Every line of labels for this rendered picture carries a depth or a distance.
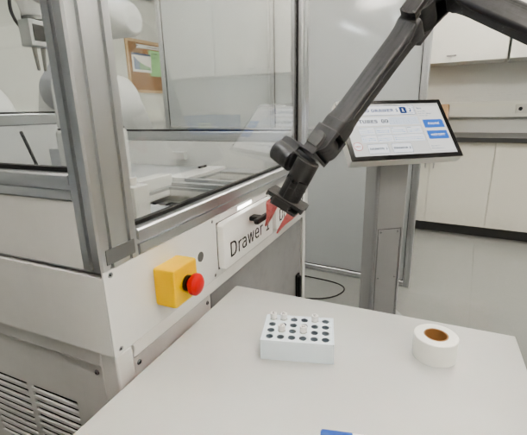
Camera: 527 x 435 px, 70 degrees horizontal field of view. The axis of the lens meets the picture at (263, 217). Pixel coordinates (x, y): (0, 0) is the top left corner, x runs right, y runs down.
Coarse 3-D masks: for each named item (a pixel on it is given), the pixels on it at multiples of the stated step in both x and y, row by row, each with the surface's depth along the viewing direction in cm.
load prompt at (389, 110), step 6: (372, 108) 165; (378, 108) 166; (384, 108) 166; (390, 108) 167; (396, 108) 168; (402, 108) 168; (408, 108) 169; (366, 114) 163; (372, 114) 164; (378, 114) 164; (384, 114) 165; (390, 114) 166; (396, 114) 166; (402, 114) 167; (408, 114) 167; (414, 114) 168
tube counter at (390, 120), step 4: (380, 120) 163; (384, 120) 163; (388, 120) 164; (392, 120) 164; (396, 120) 165; (400, 120) 165; (404, 120) 165; (408, 120) 166; (412, 120) 166; (416, 120) 166; (384, 124) 162; (388, 124) 163; (392, 124) 163; (396, 124) 164; (400, 124) 164
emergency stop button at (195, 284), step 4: (192, 276) 66; (196, 276) 66; (200, 276) 67; (188, 280) 67; (192, 280) 65; (196, 280) 65; (200, 280) 66; (188, 284) 65; (192, 284) 65; (196, 284) 65; (200, 284) 66; (188, 288) 65; (192, 288) 65; (196, 288) 66; (200, 288) 67; (188, 292) 66; (192, 292) 65; (196, 292) 66; (200, 292) 67
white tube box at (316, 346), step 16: (272, 320) 69; (288, 320) 69; (304, 320) 70; (320, 320) 69; (272, 336) 65; (288, 336) 64; (304, 336) 64; (320, 336) 64; (272, 352) 64; (288, 352) 63; (304, 352) 63; (320, 352) 62
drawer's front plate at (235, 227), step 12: (264, 204) 104; (240, 216) 91; (216, 228) 84; (228, 228) 86; (240, 228) 92; (252, 228) 98; (264, 228) 106; (228, 240) 86; (228, 252) 87; (240, 252) 93; (228, 264) 87
